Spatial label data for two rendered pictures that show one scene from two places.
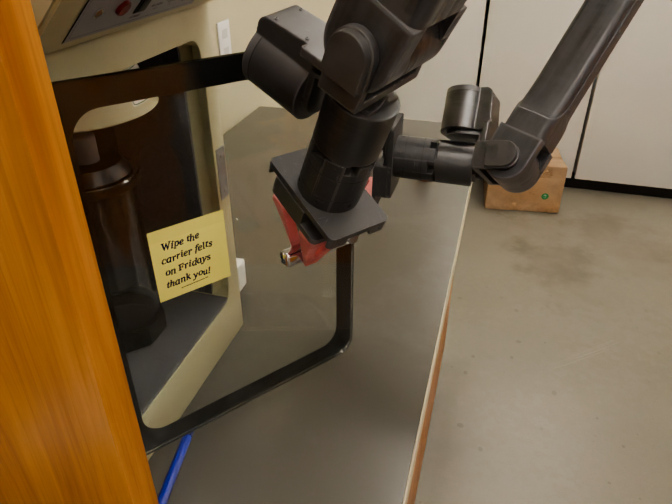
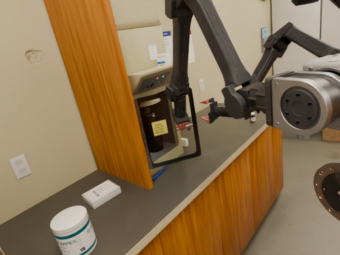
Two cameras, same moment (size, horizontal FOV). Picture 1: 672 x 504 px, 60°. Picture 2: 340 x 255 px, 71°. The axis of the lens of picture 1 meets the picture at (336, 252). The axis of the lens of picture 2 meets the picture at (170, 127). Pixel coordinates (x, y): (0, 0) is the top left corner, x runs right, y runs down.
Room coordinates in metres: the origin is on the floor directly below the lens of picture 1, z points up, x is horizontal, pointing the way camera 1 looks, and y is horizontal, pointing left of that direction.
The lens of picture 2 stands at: (-0.55, -0.48, 1.63)
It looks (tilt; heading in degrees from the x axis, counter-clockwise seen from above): 20 degrees down; 29
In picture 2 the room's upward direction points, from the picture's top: 11 degrees counter-clockwise
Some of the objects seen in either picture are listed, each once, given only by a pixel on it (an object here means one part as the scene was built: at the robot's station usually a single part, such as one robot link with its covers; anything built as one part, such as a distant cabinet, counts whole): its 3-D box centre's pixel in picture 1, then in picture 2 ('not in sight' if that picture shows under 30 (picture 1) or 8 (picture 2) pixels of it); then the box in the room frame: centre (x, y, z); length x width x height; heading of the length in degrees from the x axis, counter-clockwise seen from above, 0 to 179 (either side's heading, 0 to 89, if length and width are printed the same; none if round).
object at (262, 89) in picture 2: not in sight; (270, 97); (0.09, -0.43, 1.45); 0.09 x 0.08 x 0.12; 141
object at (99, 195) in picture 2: not in sight; (101, 193); (0.20, 0.40, 0.96); 0.16 x 0.12 x 0.04; 159
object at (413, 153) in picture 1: (410, 157); (217, 111); (0.74, -0.10, 1.20); 0.07 x 0.07 x 0.10; 73
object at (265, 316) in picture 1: (237, 257); (169, 129); (0.50, 0.10, 1.19); 0.30 x 0.01 x 0.40; 128
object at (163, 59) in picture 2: not in sight; (163, 59); (0.61, 0.12, 1.54); 0.05 x 0.05 x 0.06; 82
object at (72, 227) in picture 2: not in sight; (74, 232); (-0.09, 0.26, 1.02); 0.13 x 0.13 x 0.15
